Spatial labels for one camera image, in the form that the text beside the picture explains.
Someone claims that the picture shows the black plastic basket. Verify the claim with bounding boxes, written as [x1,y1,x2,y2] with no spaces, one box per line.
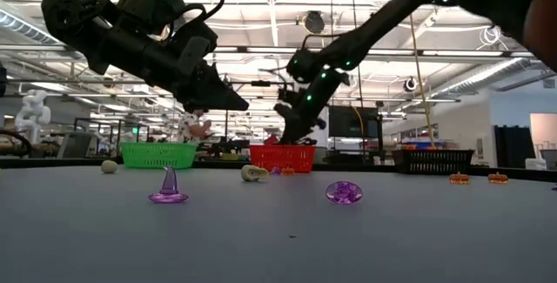
[391,149,474,176]

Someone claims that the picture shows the red plastic basket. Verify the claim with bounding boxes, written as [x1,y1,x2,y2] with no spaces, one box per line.
[249,145,317,174]

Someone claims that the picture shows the black workbench equipment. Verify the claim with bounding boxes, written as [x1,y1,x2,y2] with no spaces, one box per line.
[198,138,249,162]

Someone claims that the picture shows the black right camera cable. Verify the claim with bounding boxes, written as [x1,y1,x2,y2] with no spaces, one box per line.
[259,33,347,75]

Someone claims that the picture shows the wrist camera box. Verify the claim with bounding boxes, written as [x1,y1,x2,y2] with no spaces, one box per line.
[177,34,211,76]
[274,85,302,106]

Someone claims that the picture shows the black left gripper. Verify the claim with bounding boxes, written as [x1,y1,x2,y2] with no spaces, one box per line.
[89,28,250,112]

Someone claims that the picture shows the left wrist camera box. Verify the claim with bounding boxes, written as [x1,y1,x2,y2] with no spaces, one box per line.
[177,34,211,76]

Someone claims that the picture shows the black table frame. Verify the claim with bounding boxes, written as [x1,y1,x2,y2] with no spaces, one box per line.
[0,156,557,183]

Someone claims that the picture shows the white robot figure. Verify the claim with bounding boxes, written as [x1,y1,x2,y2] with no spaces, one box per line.
[14,89,52,145]

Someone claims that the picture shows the yellow hanging cable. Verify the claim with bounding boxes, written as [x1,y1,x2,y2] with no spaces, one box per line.
[408,12,438,150]

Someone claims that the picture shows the black hanging cable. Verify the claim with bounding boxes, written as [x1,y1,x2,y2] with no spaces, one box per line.
[348,0,366,165]
[329,0,337,53]

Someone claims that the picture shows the grey box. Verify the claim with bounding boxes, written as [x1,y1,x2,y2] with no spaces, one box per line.
[58,131,100,158]

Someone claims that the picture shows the black metal frame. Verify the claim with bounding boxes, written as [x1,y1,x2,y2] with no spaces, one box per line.
[73,117,151,145]
[224,80,296,153]

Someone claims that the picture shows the black monitor screen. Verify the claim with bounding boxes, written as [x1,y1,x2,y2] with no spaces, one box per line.
[328,104,380,139]

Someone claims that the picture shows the blue storage bins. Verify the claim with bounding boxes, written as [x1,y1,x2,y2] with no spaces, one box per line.
[399,138,438,151]

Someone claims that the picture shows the green plastic basket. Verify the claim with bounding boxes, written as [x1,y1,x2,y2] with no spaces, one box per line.
[120,142,198,170]

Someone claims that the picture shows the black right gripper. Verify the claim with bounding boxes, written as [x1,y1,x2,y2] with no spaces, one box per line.
[274,67,349,145]

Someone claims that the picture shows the white coiled cable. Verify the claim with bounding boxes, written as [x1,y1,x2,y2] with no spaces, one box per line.
[478,25,502,50]

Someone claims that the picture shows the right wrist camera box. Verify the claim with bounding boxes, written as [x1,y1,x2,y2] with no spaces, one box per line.
[274,85,302,106]

